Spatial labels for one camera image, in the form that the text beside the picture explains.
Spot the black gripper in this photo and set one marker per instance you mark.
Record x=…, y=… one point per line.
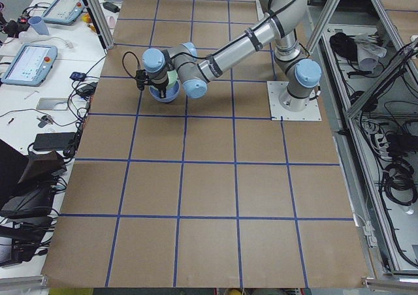
x=160, y=87

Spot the green ceramic bowl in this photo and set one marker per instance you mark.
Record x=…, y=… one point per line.
x=172, y=78

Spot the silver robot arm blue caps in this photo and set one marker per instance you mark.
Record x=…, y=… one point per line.
x=167, y=71

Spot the blue ceramic bowl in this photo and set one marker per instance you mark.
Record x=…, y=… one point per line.
x=171, y=93

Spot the small blue device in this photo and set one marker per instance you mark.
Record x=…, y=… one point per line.
x=78, y=76

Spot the black power adapter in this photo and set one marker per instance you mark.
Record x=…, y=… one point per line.
x=111, y=7

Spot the black phone on desk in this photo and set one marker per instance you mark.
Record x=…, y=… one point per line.
x=53, y=141

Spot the far teach pendant tablet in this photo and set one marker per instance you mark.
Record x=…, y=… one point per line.
x=63, y=12

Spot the teach pendant tablet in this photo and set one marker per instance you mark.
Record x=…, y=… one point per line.
x=63, y=12
x=31, y=65

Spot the near teach pendant tablet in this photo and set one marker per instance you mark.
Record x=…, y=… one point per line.
x=31, y=65

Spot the light blue plastic cup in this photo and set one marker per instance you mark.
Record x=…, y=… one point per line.
x=38, y=24

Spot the crumpled white paper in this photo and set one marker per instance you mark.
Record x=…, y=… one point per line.
x=368, y=53

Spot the white power strip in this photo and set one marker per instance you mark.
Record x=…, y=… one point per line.
x=377, y=139

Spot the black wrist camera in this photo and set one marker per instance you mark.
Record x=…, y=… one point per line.
x=141, y=79

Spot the aluminium frame post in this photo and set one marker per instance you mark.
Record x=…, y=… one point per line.
x=99, y=21

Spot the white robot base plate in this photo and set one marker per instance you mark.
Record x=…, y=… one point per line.
x=284, y=107

